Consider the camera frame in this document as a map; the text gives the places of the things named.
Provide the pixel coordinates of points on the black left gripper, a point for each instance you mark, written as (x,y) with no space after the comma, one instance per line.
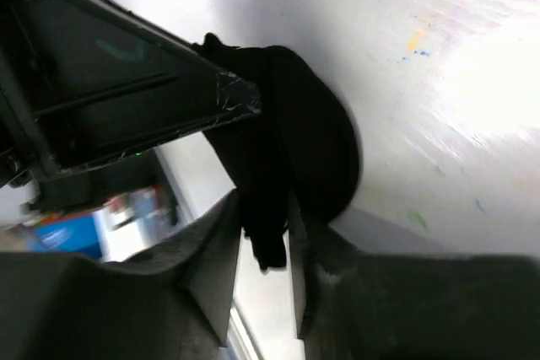
(85,83)

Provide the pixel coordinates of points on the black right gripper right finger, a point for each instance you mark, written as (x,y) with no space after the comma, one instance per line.
(349,304)

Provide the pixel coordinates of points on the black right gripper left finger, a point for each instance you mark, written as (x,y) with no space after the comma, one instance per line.
(171,301)

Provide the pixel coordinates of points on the blue box beyond table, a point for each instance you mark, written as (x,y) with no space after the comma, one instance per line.
(72,234)

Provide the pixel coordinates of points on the aluminium table frame rail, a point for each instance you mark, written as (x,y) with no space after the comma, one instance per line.
(241,340)

